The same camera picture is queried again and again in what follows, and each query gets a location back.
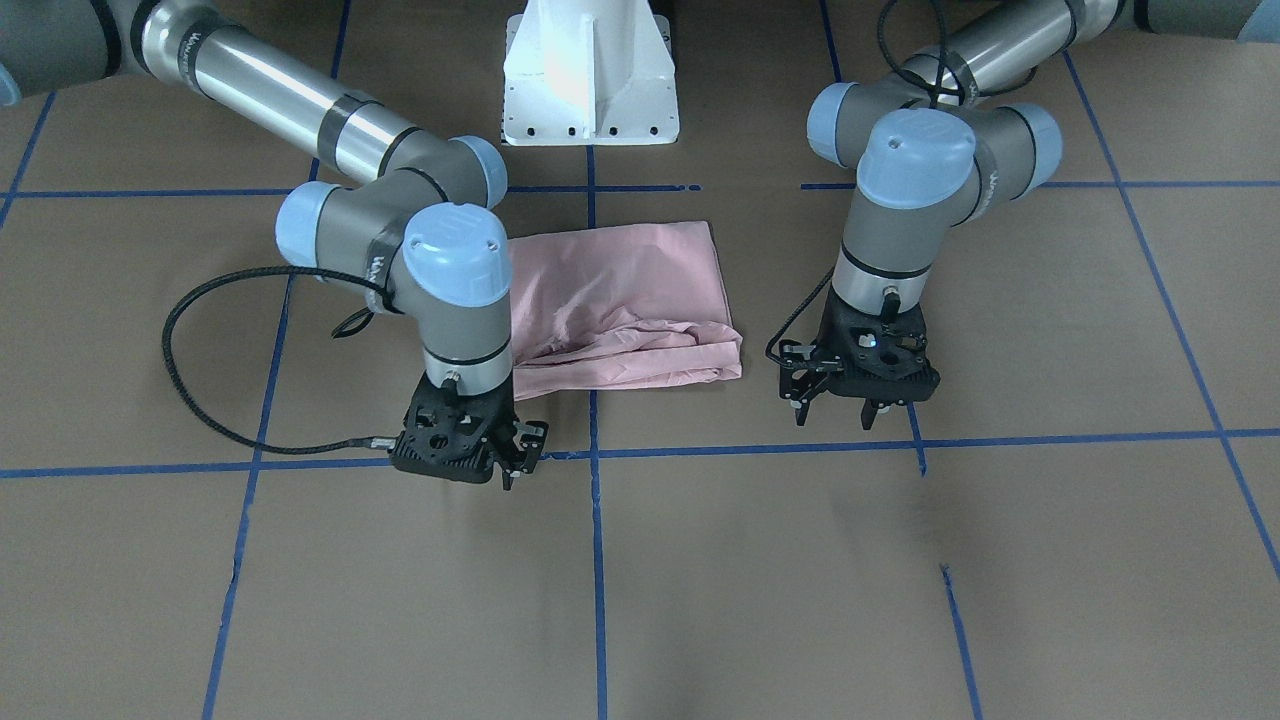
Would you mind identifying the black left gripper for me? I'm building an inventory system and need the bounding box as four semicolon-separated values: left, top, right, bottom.
780;292;940;430

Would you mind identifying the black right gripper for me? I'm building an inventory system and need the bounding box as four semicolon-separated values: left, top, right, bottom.
389;375;549;491

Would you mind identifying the pink Snoopy t-shirt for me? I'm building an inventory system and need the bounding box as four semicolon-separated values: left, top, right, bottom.
509;220;742;401

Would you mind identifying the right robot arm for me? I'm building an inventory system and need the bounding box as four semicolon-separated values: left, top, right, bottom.
1;1;548;489

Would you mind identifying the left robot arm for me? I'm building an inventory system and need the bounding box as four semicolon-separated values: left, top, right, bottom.
765;1;1277;429

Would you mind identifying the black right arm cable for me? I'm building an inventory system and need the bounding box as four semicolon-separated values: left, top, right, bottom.
163;264;401;457

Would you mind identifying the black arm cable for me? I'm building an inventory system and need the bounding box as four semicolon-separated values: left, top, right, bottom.
163;264;401;457
764;0;1041;366

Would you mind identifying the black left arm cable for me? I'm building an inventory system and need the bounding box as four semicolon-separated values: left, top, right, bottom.
764;0;1041;366

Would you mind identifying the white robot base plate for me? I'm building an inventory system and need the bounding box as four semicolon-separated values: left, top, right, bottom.
500;1;681;147

